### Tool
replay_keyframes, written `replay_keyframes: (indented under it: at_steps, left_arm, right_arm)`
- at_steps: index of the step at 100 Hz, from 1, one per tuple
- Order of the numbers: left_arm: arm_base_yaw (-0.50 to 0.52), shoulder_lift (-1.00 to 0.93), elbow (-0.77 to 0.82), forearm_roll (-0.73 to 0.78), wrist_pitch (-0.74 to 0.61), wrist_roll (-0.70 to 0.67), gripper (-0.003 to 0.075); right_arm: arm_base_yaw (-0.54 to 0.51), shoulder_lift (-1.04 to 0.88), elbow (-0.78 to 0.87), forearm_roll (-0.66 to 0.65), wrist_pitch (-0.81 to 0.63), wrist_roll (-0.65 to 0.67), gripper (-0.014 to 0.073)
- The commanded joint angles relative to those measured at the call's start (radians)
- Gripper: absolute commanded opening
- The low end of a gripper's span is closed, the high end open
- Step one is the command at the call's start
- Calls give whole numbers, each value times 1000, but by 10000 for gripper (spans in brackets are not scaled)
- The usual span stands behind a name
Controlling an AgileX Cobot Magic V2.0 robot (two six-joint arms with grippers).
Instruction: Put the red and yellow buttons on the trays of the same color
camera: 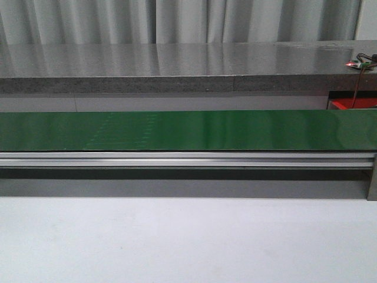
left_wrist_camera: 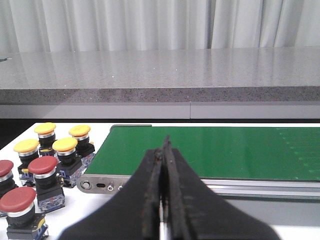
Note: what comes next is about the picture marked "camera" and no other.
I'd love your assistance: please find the grey stone counter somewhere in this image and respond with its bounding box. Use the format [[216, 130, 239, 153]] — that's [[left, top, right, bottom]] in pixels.
[[1, 41, 376, 94]]

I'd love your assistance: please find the green conveyor belt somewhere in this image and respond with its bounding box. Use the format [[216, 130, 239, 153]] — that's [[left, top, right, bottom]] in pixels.
[[1, 110, 376, 152]]

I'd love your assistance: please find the red plastic tray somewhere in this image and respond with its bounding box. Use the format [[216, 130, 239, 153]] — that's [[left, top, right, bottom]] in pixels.
[[328, 98, 377, 110]]

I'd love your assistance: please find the small green circuit board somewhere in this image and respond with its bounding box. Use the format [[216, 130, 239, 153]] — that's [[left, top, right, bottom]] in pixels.
[[345, 60, 371, 70]]

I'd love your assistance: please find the grey conveyor support leg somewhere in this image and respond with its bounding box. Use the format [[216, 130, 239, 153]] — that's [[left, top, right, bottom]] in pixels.
[[367, 156, 377, 201]]

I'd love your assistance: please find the white curtain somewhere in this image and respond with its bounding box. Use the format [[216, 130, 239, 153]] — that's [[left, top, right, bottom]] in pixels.
[[1, 0, 361, 44]]

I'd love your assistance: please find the aluminium conveyor frame rail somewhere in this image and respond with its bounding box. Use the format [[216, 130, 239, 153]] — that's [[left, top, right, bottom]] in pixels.
[[1, 151, 376, 168]]

